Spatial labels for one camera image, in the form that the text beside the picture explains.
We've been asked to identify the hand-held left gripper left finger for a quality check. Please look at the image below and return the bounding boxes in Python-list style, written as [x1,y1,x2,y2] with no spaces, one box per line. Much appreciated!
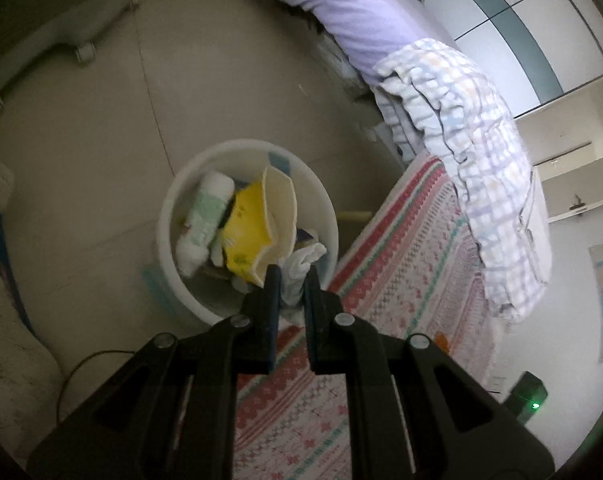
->
[26,265,283,480]

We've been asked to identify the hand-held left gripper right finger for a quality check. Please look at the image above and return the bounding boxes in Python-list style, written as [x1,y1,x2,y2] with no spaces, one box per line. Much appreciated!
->
[303,263,556,480]

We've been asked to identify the white tissue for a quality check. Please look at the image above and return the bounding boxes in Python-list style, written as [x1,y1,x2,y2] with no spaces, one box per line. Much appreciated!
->
[280,242,328,306]

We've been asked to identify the yellow cardboard box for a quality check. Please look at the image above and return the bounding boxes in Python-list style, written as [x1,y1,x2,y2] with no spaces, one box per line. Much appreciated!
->
[221,165,298,288]

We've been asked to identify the white plastic waste bin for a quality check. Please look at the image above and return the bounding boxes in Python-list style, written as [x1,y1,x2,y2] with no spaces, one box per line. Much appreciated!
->
[156,139,339,326]

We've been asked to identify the white green bottle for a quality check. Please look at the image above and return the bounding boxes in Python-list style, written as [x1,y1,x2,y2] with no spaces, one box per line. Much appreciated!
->
[175,171,236,278]

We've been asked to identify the patterned bed sheet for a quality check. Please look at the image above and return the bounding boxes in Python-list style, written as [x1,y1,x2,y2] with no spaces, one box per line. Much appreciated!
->
[231,152,512,480]

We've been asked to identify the checkered quilt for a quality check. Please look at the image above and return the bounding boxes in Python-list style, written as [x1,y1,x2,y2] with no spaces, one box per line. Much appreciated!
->
[371,37,553,323]

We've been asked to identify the white rug with blue edge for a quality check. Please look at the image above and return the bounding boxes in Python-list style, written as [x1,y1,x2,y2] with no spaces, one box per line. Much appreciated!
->
[0,147,64,461]

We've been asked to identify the lavender pillow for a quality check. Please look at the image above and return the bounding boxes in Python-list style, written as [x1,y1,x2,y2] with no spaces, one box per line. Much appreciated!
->
[246,0,457,86]

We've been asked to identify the white teal wardrobe door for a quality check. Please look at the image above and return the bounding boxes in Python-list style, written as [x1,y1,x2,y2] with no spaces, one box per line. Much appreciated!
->
[406,0,603,121]

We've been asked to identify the grey wheeled furniture base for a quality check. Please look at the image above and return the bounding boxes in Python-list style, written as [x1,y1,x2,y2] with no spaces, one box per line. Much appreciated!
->
[0,0,138,118]

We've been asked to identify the black floor cable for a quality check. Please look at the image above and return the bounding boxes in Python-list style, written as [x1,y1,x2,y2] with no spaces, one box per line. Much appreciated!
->
[56,350,142,426]

